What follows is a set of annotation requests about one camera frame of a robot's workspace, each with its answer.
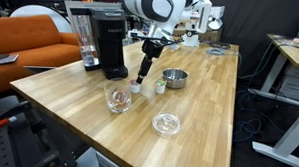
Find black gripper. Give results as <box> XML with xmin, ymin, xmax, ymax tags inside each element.
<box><xmin>135</xmin><ymin>38</ymin><xmax>165</xmax><ymax>86</ymax></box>

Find coffee pod with red lid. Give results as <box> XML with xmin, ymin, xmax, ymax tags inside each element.
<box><xmin>128</xmin><ymin>79</ymin><xmax>143</xmax><ymax>94</ymax></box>

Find small steel pot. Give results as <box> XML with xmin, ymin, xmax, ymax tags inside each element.
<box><xmin>161</xmin><ymin>67</ymin><xmax>189</xmax><ymax>90</ymax></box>

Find coffee pod with green lid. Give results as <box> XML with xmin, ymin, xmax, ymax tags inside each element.
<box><xmin>154</xmin><ymin>80</ymin><xmax>167</xmax><ymax>95</ymax></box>

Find clear glass jar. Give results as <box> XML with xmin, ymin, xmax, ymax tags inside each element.
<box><xmin>102</xmin><ymin>77</ymin><xmax>134</xmax><ymax>115</ymax></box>

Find black Keurig coffee maker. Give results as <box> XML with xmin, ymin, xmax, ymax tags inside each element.
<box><xmin>86</xmin><ymin>7</ymin><xmax>131</xmax><ymax>81</ymax></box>

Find clear water tank black lid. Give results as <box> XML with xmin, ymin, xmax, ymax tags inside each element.
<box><xmin>68</xmin><ymin>7</ymin><xmax>104</xmax><ymax>73</ymax></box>

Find round glass lid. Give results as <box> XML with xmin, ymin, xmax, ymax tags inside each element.
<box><xmin>151</xmin><ymin>110</ymin><xmax>184</xmax><ymax>139</ymax></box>

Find white flat cardboard box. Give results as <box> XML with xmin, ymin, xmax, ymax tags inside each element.
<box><xmin>209</xmin><ymin>5</ymin><xmax>226</xmax><ymax>19</ymax></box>
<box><xmin>208</xmin><ymin>17</ymin><xmax>226</xmax><ymax>31</ymax></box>

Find white round table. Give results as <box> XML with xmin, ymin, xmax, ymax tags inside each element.
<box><xmin>8</xmin><ymin>3</ymin><xmax>75</xmax><ymax>35</ymax></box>

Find orange sofa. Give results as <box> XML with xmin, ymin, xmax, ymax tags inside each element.
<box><xmin>0</xmin><ymin>12</ymin><xmax>85</xmax><ymax>100</ymax></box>

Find grey tablet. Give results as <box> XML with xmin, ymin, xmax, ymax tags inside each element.
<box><xmin>0</xmin><ymin>52</ymin><xmax>20</xmax><ymax>68</ymax></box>

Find wooden desk with white legs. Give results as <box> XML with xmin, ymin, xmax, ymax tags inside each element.
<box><xmin>246</xmin><ymin>31</ymin><xmax>299</xmax><ymax>167</ymax></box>

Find black metal cart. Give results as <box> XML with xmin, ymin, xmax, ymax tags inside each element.
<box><xmin>0</xmin><ymin>98</ymin><xmax>90</xmax><ymax>167</ymax></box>

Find white box under desk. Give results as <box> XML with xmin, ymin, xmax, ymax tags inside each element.
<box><xmin>278</xmin><ymin>63</ymin><xmax>299</xmax><ymax>103</ymax></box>

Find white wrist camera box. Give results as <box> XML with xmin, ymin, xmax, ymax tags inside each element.
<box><xmin>126</xmin><ymin>28</ymin><xmax>147</xmax><ymax>40</ymax></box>

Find grey coiled cable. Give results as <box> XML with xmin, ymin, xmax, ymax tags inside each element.
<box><xmin>204</xmin><ymin>46</ymin><xmax>228</xmax><ymax>57</ymax></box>

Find black coiled cable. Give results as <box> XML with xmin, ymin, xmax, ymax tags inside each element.
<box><xmin>207</xmin><ymin>41</ymin><xmax>233</xmax><ymax>50</ymax></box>

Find blue floor cables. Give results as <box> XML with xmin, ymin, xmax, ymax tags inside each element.
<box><xmin>232</xmin><ymin>88</ymin><xmax>273</xmax><ymax>146</ymax></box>

